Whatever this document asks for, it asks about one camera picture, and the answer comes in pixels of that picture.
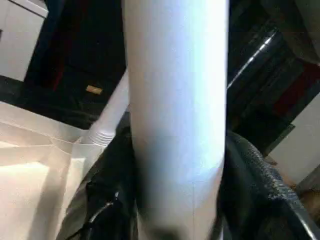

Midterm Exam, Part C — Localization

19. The white plastic table leg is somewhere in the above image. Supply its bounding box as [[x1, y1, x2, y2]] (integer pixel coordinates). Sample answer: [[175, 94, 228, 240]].
[[86, 71, 131, 152], [121, 0, 230, 240]]

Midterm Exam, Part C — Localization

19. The white flat board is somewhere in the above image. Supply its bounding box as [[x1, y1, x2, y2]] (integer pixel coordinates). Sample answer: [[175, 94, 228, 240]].
[[269, 63, 320, 184]]

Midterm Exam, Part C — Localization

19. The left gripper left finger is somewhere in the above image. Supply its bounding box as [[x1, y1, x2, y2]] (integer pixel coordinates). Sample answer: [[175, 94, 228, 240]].
[[56, 124, 141, 240]]

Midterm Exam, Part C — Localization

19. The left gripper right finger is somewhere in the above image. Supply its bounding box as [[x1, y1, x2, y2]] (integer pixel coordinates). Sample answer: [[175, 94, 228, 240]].
[[216, 131, 320, 240]]

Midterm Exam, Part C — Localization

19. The white plastic table top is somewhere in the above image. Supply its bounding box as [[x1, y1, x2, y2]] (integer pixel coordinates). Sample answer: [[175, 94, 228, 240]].
[[0, 99, 109, 240]]

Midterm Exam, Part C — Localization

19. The black sofa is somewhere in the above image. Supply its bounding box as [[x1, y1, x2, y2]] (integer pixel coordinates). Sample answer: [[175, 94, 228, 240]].
[[23, 0, 129, 131]]

